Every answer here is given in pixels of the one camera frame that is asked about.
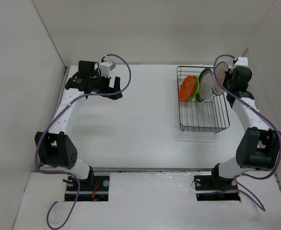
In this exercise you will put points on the white plate teal rim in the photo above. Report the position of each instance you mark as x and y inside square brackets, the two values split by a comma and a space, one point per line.
[205, 85]

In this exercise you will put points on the green plastic plate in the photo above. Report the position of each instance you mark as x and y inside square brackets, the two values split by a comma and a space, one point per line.
[195, 88]

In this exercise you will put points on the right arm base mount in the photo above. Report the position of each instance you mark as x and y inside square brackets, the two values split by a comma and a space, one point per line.
[208, 189]

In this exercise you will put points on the dark wire dish rack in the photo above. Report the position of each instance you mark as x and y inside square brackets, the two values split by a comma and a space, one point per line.
[209, 116]

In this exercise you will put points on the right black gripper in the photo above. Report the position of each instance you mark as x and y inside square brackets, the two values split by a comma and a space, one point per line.
[228, 74]

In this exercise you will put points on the white plate orange sunburst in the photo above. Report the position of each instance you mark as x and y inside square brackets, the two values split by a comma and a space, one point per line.
[219, 76]

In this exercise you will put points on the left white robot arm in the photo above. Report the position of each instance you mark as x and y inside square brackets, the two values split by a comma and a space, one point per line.
[54, 148]

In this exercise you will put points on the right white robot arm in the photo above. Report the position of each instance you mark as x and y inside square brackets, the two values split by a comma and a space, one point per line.
[260, 146]

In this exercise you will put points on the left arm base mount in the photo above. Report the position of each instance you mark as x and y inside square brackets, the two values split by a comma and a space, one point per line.
[96, 192]

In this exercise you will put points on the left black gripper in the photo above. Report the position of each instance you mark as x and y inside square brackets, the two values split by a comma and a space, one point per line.
[108, 89]

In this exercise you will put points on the orange plastic plate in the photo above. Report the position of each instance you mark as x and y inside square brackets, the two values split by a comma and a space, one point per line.
[187, 88]

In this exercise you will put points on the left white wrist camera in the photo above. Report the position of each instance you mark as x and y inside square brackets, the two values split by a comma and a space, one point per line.
[106, 67]

